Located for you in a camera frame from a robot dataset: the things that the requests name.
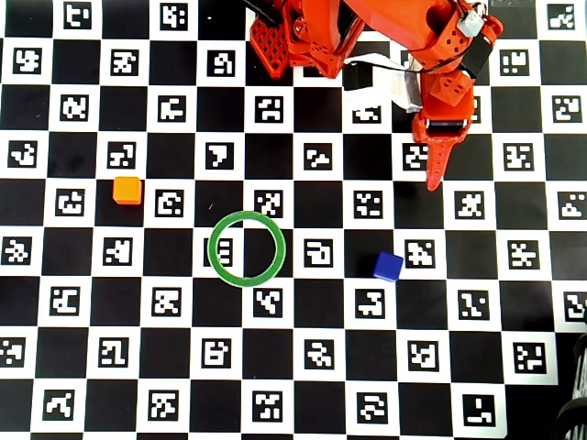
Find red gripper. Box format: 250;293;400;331
410;71;477;193

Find blue cube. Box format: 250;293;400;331
372;250;405;282

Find orange cube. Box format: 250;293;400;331
112;176;143;206

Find small grey connector box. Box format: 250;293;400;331
458;8;483;37

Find black stand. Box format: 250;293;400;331
556;332;587;440

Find checkerboard marker mat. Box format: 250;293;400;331
0;0;587;435

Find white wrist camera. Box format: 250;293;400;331
342;53;424;114

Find green ring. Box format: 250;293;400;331
206;210;287;289

